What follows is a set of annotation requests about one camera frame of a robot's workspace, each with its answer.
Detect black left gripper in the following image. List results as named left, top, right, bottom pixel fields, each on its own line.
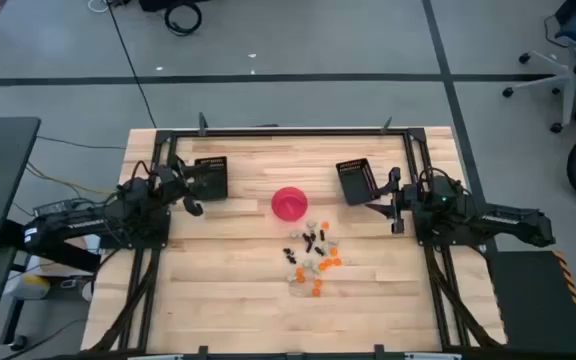
left=155, top=155, right=222, bottom=217

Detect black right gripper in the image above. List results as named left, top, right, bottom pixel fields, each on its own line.
left=365, top=167, right=422, bottom=235

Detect black slotted plastic basket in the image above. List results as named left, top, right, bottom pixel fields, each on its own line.
left=194, top=156, right=229, bottom=202
left=336, top=157, right=385, bottom=207

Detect pink plastic bowl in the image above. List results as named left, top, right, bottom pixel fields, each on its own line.
left=270, top=186, right=310, bottom=223

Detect clear plastic bag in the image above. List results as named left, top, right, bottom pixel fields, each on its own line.
left=286, top=272, right=320, bottom=300

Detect white cardboard box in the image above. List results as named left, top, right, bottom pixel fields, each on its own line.
left=32, top=233, right=104, bottom=277

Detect black power adapter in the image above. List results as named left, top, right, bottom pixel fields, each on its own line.
left=32, top=198, right=85, bottom=219

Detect black diagonal desk brace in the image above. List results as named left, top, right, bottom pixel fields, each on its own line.
left=0, top=219, right=102, bottom=274

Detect white and yellow jug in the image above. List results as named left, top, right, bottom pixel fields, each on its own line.
left=5, top=273, right=52, bottom=301

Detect white office chair blue seat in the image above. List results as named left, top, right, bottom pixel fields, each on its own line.
left=501, top=0, right=576, bottom=134

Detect black aluminium table frame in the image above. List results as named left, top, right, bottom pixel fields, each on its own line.
left=81, top=112, right=510, bottom=360

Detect coiled black cable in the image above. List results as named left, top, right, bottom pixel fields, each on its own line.
left=164, top=1, right=203, bottom=37

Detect black cable bundle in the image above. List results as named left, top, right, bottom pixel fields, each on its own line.
left=90, top=248, right=162, bottom=354
left=426, top=244, right=502, bottom=350

